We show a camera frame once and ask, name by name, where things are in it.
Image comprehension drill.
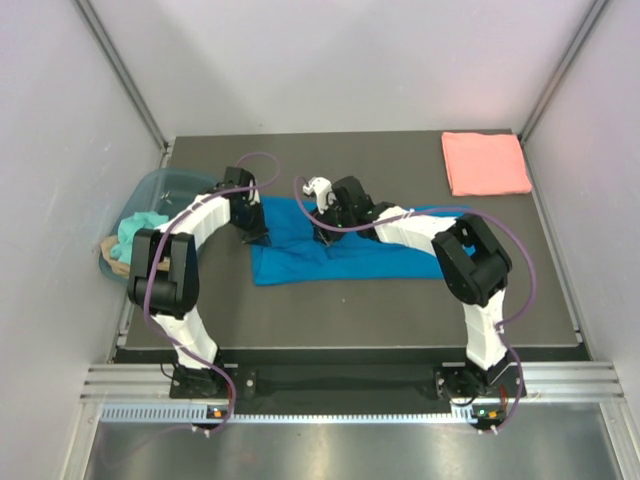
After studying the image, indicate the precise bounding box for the purple cable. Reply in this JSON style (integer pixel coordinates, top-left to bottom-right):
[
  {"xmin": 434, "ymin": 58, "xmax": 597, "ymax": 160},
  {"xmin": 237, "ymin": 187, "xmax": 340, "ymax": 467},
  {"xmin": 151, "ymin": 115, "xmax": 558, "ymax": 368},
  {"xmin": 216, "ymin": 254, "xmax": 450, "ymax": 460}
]
[
  {"xmin": 142, "ymin": 151, "xmax": 282, "ymax": 436},
  {"xmin": 293, "ymin": 174, "xmax": 539, "ymax": 436}
]

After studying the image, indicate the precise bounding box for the beige t shirt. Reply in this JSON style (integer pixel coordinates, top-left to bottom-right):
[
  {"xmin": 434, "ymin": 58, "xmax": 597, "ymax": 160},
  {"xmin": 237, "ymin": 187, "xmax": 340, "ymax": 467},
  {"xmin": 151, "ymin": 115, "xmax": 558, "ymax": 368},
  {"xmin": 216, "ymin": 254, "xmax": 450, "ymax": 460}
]
[{"xmin": 99, "ymin": 237, "xmax": 174, "ymax": 279}]

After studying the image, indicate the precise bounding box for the folded pink t shirt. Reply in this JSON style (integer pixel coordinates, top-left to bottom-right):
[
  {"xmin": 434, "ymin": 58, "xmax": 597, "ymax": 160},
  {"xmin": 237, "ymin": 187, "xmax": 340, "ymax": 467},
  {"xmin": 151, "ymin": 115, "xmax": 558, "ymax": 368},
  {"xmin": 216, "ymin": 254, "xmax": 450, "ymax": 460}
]
[{"xmin": 441, "ymin": 132, "xmax": 532, "ymax": 197}]

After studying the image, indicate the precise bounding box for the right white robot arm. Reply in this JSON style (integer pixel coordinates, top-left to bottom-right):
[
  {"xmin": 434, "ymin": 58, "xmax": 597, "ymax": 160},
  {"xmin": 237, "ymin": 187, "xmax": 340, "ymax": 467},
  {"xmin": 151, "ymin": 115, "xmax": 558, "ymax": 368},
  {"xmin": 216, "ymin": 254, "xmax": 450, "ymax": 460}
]
[{"xmin": 302, "ymin": 176, "xmax": 512, "ymax": 396}]

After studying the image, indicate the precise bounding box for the right aluminium frame post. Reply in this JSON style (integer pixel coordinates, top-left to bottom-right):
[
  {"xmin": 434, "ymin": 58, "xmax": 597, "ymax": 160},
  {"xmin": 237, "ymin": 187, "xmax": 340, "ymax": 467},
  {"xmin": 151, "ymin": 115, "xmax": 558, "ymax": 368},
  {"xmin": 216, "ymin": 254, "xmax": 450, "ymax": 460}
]
[{"xmin": 517, "ymin": 0, "xmax": 609, "ymax": 141}]

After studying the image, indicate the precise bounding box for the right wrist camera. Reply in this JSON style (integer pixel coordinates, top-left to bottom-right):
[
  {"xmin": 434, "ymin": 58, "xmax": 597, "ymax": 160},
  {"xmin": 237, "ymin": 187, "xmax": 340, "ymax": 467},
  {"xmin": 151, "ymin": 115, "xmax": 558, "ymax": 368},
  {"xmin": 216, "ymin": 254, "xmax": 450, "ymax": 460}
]
[{"xmin": 302, "ymin": 177, "xmax": 333, "ymax": 213}]

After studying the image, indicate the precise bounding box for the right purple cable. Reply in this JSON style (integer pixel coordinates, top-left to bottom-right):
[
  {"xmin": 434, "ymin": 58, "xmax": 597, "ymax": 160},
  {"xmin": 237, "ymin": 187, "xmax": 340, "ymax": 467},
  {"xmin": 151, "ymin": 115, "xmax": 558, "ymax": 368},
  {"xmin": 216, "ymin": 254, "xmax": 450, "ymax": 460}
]
[{"xmin": 293, "ymin": 174, "xmax": 539, "ymax": 436}]

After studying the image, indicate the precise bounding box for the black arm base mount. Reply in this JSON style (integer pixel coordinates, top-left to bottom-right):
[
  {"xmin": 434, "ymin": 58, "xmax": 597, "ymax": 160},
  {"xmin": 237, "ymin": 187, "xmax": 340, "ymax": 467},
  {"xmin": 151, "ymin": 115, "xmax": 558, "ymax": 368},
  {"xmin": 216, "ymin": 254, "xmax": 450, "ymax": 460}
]
[{"xmin": 169, "ymin": 362, "xmax": 524, "ymax": 401}]

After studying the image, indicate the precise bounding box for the aluminium extrusion rail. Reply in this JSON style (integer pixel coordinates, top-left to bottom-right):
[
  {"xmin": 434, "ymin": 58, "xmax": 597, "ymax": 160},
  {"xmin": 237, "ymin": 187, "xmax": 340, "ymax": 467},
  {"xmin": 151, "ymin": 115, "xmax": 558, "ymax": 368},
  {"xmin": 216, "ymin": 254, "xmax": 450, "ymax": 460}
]
[{"xmin": 80, "ymin": 364, "xmax": 173, "ymax": 403}]

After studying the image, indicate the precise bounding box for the slotted cable duct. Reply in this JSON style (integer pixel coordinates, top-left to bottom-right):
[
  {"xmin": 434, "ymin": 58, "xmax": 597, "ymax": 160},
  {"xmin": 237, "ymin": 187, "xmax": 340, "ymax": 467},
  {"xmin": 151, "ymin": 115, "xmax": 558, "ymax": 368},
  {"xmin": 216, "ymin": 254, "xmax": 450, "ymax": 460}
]
[{"xmin": 100, "ymin": 403, "xmax": 479, "ymax": 425}]

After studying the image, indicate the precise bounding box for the left aluminium frame post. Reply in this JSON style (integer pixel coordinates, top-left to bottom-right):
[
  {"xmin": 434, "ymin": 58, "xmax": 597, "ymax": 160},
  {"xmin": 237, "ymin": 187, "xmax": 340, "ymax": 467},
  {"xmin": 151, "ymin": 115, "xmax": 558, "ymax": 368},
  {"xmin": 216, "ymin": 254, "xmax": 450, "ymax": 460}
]
[{"xmin": 71, "ymin": 0, "xmax": 169, "ymax": 151}]

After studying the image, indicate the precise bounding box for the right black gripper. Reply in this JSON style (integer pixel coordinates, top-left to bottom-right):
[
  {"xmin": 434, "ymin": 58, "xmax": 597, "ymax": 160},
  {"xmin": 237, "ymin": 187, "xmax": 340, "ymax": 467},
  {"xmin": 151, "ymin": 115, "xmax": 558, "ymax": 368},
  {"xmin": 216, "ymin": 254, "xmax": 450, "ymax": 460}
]
[{"xmin": 309, "ymin": 196, "xmax": 356, "ymax": 247}]

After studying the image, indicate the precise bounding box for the mint green t shirt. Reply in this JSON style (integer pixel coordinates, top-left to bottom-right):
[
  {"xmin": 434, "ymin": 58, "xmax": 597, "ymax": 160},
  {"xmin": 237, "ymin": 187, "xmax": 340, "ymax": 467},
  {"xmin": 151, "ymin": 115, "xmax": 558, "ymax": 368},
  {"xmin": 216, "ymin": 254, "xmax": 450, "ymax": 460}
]
[{"xmin": 111, "ymin": 211, "xmax": 169, "ymax": 264}]

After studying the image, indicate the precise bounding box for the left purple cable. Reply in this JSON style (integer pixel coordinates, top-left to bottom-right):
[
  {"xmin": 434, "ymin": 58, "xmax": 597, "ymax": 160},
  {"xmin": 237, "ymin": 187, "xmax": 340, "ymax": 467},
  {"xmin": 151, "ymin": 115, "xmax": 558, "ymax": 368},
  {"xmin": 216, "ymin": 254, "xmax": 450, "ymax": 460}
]
[{"xmin": 142, "ymin": 151, "xmax": 282, "ymax": 436}]

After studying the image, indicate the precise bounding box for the blue t shirt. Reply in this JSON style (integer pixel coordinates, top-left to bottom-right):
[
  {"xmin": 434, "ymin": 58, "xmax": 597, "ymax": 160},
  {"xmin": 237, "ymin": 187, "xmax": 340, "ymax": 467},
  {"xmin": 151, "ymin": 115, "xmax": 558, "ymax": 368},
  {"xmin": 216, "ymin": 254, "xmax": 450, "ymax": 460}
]
[{"xmin": 251, "ymin": 197, "xmax": 443, "ymax": 286}]

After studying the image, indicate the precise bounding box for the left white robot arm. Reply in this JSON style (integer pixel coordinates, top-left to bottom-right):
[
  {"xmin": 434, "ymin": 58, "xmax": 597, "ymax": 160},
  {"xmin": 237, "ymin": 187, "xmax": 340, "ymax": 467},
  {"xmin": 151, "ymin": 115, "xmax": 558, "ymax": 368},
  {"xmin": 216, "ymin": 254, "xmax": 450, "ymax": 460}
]
[{"xmin": 128, "ymin": 167, "xmax": 270, "ymax": 397}]

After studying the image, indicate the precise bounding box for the teal plastic basin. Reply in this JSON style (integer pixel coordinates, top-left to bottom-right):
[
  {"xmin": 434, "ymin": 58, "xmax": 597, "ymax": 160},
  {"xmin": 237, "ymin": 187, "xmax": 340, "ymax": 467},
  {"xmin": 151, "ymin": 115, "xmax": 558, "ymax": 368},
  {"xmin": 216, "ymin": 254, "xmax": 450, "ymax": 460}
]
[{"xmin": 98, "ymin": 168, "xmax": 221, "ymax": 286}]

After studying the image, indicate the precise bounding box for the aluminium frame post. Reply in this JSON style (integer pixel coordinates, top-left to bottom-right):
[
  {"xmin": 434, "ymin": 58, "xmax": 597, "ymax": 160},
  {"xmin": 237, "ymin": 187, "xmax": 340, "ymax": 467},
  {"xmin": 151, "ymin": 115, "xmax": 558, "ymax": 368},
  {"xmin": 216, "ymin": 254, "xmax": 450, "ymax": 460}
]
[
  {"xmin": 71, "ymin": 0, "xmax": 169, "ymax": 151},
  {"xmin": 517, "ymin": 0, "xmax": 609, "ymax": 141}
]

